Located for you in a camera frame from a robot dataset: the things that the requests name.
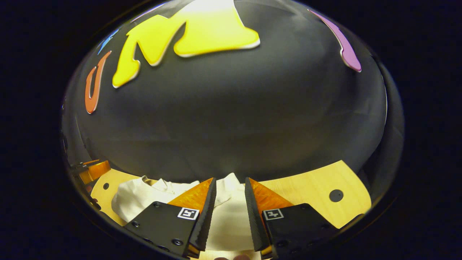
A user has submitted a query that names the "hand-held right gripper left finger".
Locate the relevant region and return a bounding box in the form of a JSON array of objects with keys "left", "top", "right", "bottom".
[{"left": 125, "top": 177, "right": 217, "bottom": 259}]

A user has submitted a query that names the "cream sweatshirt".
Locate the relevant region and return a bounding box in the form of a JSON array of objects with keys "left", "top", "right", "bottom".
[{"left": 111, "top": 173, "right": 255, "bottom": 251}]

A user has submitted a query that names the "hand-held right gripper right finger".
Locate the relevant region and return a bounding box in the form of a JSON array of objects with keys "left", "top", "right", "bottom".
[{"left": 245, "top": 177, "right": 341, "bottom": 260}]

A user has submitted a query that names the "black backdrop cloth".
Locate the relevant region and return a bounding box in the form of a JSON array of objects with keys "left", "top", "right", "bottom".
[{"left": 61, "top": 0, "right": 405, "bottom": 203}]

